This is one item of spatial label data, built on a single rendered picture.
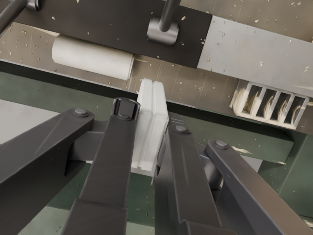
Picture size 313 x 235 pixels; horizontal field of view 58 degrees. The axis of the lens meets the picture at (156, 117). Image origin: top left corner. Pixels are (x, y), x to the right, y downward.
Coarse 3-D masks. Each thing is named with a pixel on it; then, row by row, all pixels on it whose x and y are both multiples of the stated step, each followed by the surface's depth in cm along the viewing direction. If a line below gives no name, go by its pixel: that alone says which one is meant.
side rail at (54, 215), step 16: (0, 144) 41; (80, 176) 39; (144, 176) 43; (64, 192) 35; (80, 192) 36; (128, 192) 38; (144, 192) 39; (48, 208) 32; (64, 208) 32; (128, 208) 35; (144, 208) 36; (32, 224) 33; (48, 224) 33; (128, 224) 33; (144, 224) 33
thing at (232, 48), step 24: (216, 24) 26; (240, 24) 26; (216, 48) 27; (240, 48) 27; (264, 48) 27; (288, 48) 27; (312, 48) 27; (216, 72) 28; (240, 72) 28; (264, 72) 28; (288, 72) 28; (312, 72) 28; (312, 96) 29
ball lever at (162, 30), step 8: (168, 0) 20; (176, 0) 19; (168, 8) 21; (176, 8) 20; (168, 16) 22; (152, 24) 24; (160, 24) 23; (168, 24) 23; (176, 24) 25; (152, 32) 24; (160, 32) 24; (168, 32) 24; (176, 32) 25; (152, 40) 25; (160, 40) 25; (168, 40) 25
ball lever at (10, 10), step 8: (8, 0) 24; (16, 0) 22; (24, 0) 23; (32, 0) 23; (40, 0) 24; (8, 8) 22; (16, 8) 22; (32, 8) 24; (40, 8) 24; (0, 16) 21; (8, 16) 21; (16, 16) 22; (0, 24) 20; (8, 24) 21; (0, 32) 20
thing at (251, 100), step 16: (240, 80) 31; (240, 96) 30; (256, 96) 30; (272, 96) 30; (288, 96) 30; (304, 96) 30; (240, 112) 30; (256, 112) 30; (272, 112) 33; (288, 112) 32
